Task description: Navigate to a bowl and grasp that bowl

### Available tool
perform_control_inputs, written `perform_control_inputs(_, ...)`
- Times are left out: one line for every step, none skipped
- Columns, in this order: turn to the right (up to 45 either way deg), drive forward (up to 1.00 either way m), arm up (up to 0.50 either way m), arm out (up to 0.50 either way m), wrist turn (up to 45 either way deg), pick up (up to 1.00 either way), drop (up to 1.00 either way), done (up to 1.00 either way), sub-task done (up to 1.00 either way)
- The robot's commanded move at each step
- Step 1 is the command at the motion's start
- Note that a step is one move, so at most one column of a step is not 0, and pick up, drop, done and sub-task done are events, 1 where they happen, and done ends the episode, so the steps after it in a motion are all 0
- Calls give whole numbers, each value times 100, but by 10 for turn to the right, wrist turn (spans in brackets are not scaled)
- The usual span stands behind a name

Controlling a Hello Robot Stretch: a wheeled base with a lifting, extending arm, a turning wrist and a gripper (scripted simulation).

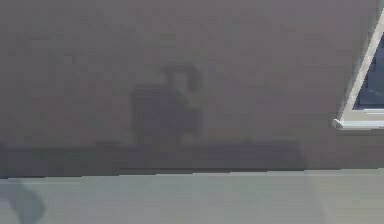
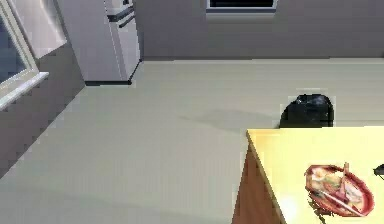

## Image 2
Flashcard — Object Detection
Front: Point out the red bowl with food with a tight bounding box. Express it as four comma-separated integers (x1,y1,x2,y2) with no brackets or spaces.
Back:
303,162,376,218

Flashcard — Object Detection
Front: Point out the white fridge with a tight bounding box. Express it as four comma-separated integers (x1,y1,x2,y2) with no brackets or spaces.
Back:
55,0,142,87

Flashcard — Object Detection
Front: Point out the black rubbish bin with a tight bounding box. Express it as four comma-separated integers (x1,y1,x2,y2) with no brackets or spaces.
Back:
279,93,335,129

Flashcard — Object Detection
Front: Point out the yellow topped wooden table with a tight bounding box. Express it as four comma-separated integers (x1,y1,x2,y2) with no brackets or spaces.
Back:
231,126,384,224

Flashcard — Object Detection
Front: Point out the grey framed window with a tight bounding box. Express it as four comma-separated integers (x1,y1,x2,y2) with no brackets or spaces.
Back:
205,0,279,14

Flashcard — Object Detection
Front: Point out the white framed window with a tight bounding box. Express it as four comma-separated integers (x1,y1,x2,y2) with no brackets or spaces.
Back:
0,0,50,112

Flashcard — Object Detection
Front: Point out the small black object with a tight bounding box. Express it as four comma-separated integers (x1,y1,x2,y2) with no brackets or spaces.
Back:
372,164,384,181

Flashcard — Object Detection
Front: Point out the black fridge handle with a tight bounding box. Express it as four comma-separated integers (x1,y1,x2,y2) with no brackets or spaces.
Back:
118,14,136,29
106,5,136,23

